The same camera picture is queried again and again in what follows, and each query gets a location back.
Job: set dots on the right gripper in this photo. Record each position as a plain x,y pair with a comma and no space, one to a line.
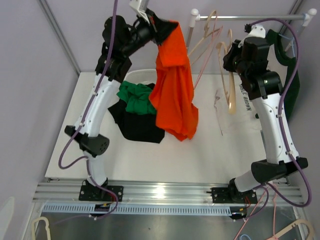
228,65

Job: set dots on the slotted cable duct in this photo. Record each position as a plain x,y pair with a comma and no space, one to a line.
137,209

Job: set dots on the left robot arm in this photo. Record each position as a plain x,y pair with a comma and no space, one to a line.
121,40

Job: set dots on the metal clothes rack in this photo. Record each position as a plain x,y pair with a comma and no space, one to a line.
250,17

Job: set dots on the pink hanger bottom right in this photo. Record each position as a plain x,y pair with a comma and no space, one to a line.
254,213

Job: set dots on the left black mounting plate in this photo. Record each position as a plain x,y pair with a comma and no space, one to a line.
92,193

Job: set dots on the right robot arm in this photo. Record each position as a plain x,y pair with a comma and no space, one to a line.
249,59

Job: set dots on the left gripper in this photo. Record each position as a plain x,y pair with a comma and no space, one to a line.
162,27

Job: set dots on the blue wire hanger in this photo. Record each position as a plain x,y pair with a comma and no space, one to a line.
289,45

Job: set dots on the black mounting plate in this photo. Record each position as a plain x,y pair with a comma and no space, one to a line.
230,195
92,193

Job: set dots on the pink wire hanger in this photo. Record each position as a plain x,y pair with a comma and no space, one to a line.
207,52

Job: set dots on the white perforated plastic basket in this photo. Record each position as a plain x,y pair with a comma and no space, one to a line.
142,76

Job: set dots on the dark green t shirt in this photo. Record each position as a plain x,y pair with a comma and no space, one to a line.
279,62

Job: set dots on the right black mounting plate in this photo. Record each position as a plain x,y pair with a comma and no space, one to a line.
230,195

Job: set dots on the beige hanger of orange shirt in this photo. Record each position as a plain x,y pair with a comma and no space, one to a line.
229,89

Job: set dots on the beige wooden hanger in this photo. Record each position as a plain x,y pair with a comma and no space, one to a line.
208,39

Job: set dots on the orange t shirt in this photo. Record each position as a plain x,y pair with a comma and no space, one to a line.
173,94

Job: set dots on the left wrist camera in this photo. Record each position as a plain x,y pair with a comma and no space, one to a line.
140,7

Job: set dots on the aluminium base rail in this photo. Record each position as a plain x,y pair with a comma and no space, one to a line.
135,192

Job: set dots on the white printed t shirt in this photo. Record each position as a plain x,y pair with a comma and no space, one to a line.
243,120

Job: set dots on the black t shirt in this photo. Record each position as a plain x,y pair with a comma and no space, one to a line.
135,127

